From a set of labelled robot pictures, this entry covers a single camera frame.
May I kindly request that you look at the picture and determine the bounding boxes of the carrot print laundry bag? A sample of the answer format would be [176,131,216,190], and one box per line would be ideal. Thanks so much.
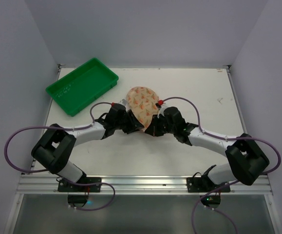
[126,86,159,131]

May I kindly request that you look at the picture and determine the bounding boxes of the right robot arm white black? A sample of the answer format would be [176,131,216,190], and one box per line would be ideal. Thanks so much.
[145,107,269,192]

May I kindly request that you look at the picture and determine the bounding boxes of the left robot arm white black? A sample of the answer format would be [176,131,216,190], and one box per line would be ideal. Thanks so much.
[31,103,144,184]

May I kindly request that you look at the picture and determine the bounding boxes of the green plastic tray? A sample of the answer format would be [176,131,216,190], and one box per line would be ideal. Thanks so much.
[46,58,119,117]

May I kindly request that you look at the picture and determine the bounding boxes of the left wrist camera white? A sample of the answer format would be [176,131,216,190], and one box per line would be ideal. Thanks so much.
[112,99,128,107]

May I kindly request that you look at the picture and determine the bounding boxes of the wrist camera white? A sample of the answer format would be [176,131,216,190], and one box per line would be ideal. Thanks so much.
[156,100,168,116]
[112,99,128,107]

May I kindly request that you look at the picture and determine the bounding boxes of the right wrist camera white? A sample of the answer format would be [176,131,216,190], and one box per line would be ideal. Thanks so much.
[156,100,168,116]

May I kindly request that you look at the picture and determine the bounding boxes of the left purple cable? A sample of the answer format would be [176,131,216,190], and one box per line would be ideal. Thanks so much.
[4,101,115,211]

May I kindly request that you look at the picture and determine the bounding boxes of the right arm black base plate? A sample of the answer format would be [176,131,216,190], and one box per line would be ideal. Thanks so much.
[186,172,231,208]

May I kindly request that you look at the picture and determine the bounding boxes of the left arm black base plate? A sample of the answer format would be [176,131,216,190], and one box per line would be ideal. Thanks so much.
[57,176,102,207]

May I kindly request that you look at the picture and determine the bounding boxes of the aluminium mounting rail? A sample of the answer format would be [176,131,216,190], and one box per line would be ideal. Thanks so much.
[16,174,272,195]

